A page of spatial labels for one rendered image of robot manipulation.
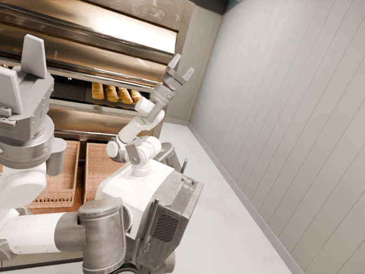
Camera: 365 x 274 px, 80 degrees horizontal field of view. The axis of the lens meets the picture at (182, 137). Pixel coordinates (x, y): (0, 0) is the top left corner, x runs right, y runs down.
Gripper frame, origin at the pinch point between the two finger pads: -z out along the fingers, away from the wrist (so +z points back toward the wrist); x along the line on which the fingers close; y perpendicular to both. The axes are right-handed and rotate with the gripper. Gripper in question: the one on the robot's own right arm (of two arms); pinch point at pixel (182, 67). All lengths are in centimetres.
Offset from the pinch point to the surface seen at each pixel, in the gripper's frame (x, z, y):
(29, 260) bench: -21, 168, 32
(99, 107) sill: -31, 59, 84
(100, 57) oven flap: -14, 25, 91
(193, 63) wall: -291, -55, 289
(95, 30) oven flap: 0, 12, 90
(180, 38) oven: -51, -24, 75
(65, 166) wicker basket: -32, 115, 76
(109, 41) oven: -13, 11, 90
